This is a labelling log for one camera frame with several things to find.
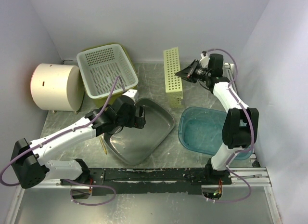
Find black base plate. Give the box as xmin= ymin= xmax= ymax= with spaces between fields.
xmin=60 ymin=167 xmax=232 ymax=196

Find pale green perforated box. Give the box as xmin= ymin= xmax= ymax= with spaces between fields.
xmin=163 ymin=47 xmax=183 ymax=108

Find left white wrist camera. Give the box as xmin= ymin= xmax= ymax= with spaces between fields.
xmin=123 ymin=89 xmax=139 ymax=103

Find cream cylindrical container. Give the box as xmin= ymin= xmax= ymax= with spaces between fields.
xmin=30 ymin=64 xmax=85 ymax=113

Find blue translucent plastic container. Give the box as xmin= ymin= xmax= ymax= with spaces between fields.
xmin=178 ymin=103 xmax=258 ymax=169

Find yellow pencil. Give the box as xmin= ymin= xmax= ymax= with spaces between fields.
xmin=99 ymin=136 xmax=107 ymax=155

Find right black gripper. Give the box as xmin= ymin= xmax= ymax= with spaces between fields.
xmin=176 ymin=59 xmax=211 ymax=83

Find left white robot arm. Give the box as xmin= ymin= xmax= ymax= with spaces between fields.
xmin=11 ymin=96 xmax=146 ymax=189

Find large metal tray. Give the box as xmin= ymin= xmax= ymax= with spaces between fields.
xmin=103 ymin=98 xmax=175 ymax=166

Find white perforated basket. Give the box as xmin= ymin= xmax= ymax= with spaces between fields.
xmin=76 ymin=43 xmax=139 ymax=99

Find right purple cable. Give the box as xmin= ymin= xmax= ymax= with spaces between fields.
xmin=202 ymin=48 xmax=256 ymax=203

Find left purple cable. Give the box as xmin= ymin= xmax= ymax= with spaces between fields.
xmin=0 ymin=75 xmax=126 ymax=206

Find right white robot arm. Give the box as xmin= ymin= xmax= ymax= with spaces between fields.
xmin=175 ymin=50 xmax=259 ymax=184

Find olive green tub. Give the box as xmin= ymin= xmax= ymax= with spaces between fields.
xmin=84 ymin=42 xmax=139 ymax=110

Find purple cable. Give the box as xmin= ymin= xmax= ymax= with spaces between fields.
xmin=202 ymin=48 xmax=256 ymax=203
xmin=0 ymin=75 xmax=126 ymax=206

